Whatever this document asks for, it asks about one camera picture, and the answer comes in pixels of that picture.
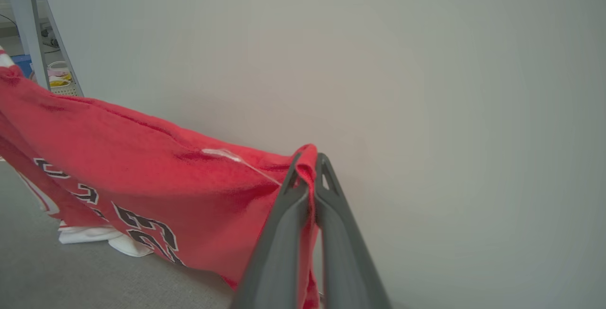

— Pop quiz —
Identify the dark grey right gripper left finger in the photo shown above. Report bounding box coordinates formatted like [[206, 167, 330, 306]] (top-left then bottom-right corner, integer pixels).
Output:
[[231, 153, 311, 309]]

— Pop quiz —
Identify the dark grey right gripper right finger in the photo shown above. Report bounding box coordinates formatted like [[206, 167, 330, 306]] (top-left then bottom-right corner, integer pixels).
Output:
[[314, 153, 392, 309]]

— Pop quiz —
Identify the red and white jersey garment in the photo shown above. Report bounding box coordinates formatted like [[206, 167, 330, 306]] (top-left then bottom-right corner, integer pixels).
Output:
[[0, 46, 323, 309]]

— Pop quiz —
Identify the white plastic laundry basket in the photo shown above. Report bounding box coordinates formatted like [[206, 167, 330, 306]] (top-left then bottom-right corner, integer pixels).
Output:
[[47, 61, 79, 97]]

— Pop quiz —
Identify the blue cardboard box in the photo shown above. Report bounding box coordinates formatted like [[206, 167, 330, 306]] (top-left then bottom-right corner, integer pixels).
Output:
[[10, 53, 34, 79]]

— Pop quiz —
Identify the grey table leg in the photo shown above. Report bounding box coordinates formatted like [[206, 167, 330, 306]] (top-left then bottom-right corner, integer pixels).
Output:
[[7, 0, 84, 97]]

